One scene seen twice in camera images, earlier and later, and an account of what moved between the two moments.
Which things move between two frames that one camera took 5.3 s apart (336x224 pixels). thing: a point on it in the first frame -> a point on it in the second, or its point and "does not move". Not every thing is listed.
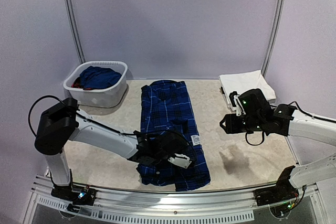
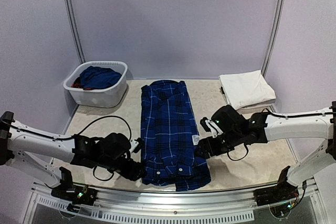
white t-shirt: x=242 y=82 does not move
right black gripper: x=233 y=124 -> x=207 y=146
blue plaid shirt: x=166 y=105 does not move
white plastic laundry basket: x=101 y=98 does not move
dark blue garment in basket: x=98 y=77 does not move
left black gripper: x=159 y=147 -> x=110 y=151
